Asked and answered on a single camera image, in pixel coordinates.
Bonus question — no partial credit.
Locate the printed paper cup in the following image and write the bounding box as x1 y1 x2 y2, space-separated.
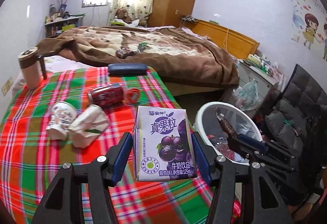
46 101 77 141

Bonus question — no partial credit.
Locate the small red lidded cup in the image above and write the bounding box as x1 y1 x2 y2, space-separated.
124 87 141 104

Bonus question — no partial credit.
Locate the brown teddy bear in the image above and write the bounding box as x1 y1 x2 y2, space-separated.
114 8 133 24

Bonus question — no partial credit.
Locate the cluttered shelf desk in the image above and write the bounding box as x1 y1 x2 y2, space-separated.
45 13 85 38

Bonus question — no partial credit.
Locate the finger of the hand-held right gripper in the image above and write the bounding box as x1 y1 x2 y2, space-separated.
231 138 297 173
239 135 298 161

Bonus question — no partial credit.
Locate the dark blue glasses case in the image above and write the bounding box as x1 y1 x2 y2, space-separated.
107 63 148 77

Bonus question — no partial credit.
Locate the white waste bin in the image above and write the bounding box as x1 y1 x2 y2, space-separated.
195 102 263 165

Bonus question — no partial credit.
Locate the cartoon children wall sticker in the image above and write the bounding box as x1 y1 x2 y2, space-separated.
291 3 327 62

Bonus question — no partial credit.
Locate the purple milk carton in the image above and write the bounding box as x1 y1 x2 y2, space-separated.
132 105 198 181

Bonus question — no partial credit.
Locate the beige tumbler with brown lid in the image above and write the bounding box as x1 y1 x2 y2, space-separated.
17 46 48 89

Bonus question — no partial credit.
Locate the pile of small packets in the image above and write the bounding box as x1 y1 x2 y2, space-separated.
245 53 284 79

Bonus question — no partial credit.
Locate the clear plastic bag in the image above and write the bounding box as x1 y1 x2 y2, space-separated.
231 78 260 110

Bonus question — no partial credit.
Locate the wooden headboard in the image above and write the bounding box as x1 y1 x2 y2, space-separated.
188 19 260 61

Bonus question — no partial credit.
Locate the crumpled white paper cup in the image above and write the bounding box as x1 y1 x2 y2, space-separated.
69 105 110 148

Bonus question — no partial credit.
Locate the red drink can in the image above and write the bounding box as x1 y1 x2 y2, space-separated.
87 82 124 109

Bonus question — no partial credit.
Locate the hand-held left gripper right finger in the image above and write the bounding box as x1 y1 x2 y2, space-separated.
190 131 294 224

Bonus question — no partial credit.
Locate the dark snack wrapper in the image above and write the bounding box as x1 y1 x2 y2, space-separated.
215 108 239 139

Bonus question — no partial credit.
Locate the bed with white sheet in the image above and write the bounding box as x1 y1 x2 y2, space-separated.
13 54 110 91

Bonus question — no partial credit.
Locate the wall socket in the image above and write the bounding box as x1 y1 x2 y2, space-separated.
1 77 13 97

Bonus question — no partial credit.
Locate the dark grey chair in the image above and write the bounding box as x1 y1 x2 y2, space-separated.
255 63 327 163

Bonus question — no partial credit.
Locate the dark snack packet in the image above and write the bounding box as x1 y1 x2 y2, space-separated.
116 47 136 58

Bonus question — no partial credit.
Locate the white nightstand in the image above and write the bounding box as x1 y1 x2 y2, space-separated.
236 54 281 97

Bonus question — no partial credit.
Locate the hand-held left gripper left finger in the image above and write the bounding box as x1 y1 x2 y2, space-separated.
31 132 133 224

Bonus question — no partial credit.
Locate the brown blanket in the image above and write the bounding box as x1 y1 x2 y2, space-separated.
36 25 241 89

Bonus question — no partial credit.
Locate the plaid tablecloth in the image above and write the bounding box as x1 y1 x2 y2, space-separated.
0 67 242 224

